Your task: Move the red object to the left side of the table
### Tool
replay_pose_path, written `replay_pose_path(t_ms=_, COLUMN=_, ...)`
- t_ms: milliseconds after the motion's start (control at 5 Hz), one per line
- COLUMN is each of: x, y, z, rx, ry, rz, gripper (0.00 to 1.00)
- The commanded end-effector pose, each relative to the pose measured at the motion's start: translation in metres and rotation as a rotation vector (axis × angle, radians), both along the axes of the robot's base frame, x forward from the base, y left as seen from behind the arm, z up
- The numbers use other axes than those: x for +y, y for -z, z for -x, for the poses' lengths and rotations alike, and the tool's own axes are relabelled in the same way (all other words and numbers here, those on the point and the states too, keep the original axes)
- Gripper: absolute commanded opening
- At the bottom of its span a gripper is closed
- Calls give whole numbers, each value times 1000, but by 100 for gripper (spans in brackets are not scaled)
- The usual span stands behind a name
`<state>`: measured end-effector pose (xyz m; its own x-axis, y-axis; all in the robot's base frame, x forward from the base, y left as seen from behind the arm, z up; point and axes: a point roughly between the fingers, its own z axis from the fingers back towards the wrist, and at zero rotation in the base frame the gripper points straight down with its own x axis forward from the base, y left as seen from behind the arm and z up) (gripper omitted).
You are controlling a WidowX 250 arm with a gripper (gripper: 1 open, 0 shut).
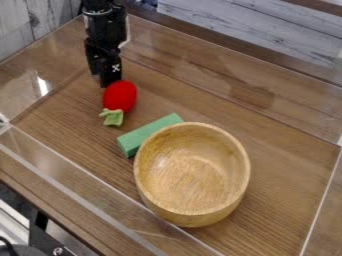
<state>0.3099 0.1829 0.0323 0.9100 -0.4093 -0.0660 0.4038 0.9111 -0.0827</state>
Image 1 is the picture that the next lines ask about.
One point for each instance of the clear acrylic enclosure wall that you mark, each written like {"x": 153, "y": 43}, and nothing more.
{"x": 61, "y": 159}

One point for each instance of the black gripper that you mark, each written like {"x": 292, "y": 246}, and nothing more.
{"x": 103, "y": 18}

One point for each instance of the red plush strawberry toy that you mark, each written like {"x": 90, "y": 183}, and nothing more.
{"x": 119, "y": 99}

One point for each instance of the wooden bowl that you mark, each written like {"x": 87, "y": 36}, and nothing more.
{"x": 192, "y": 172}

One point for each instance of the green foam block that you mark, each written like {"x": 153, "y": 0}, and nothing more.
{"x": 131, "y": 140}

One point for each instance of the black table frame bracket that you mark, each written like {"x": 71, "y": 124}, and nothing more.
{"x": 42, "y": 240}

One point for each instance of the clear acrylic corner bracket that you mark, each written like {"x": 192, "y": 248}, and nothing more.
{"x": 127, "y": 32}

